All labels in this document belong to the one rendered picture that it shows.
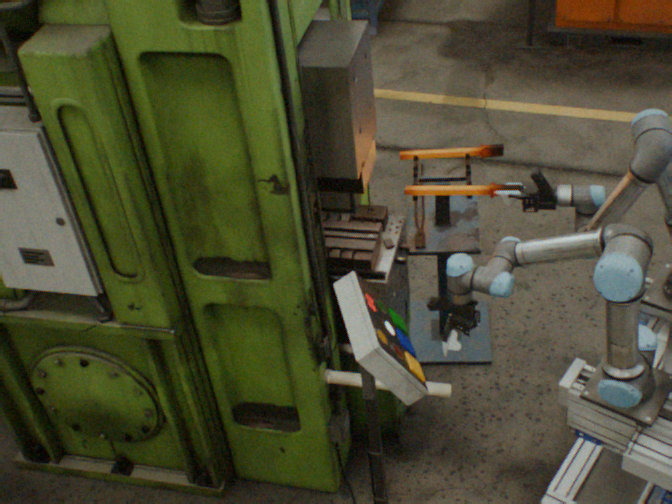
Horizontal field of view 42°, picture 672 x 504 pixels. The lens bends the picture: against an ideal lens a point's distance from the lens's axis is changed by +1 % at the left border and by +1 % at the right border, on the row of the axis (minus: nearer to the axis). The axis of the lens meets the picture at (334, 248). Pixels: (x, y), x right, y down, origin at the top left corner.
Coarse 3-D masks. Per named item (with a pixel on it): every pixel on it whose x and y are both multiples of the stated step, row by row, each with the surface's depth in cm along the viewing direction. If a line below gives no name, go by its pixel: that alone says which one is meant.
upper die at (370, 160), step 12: (372, 144) 295; (372, 156) 297; (372, 168) 298; (324, 180) 289; (336, 180) 288; (348, 180) 287; (360, 180) 286; (336, 192) 291; (348, 192) 290; (360, 192) 289
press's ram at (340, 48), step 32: (320, 32) 273; (352, 32) 270; (320, 64) 257; (352, 64) 260; (320, 96) 262; (352, 96) 263; (320, 128) 270; (352, 128) 267; (320, 160) 278; (352, 160) 275
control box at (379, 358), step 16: (352, 272) 270; (336, 288) 270; (352, 288) 266; (368, 288) 273; (352, 304) 262; (368, 304) 261; (384, 304) 278; (352, 320) 257; (368, 320) 253; (384, 320) 266; (352, 336) 254; (368, 336) 250; (368, 352) 246; (384, 352) 247; (368, 368) 249; (384, 368) 251; (400, 368) 252; (384, 384) 255; (400, 384) 256; (416, 384) 258; (416, 400) 263
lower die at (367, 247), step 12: (348, 228) 319; (360, 228) 319; (372, 228) 319; (336, 240) 316; (348, 240) 316; (360, 240) 315; (372, 240) 314; (336, 252) 313; (348, 252) 312; (360, 252) 311; (372, 252) 311; (336, 264) 313; (348, 264) 311; (360, 264) 310; (372, 264) 311
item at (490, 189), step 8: (496, 184) 307; (504, 184) 306; (512, 184) 306; (520, 184) 305; (408, 192) 315; (416, 192) 314; (424, 192) 314; (432, 192) 313; (440, 192) 312; (448, 192) 311; (456, 192) 310; (464, 192) 309; (472, 192) 309; (480, 192) 308; (488, 192) 307
